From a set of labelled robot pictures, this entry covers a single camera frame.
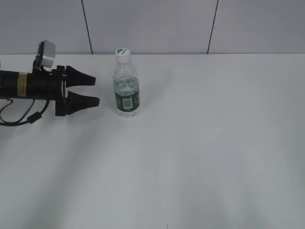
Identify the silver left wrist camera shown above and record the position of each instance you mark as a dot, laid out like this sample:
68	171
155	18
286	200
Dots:
45	56

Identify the clear green-labelled water bottle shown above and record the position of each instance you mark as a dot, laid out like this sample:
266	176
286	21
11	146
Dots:
126	89

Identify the white green bottle cap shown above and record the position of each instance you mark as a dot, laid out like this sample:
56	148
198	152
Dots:
123	55

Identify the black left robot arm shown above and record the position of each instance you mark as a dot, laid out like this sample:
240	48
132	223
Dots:
15	85

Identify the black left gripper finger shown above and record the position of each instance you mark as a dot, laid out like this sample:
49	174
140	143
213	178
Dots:
76	78
76	102

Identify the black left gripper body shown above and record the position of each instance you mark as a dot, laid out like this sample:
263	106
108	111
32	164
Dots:
49	86

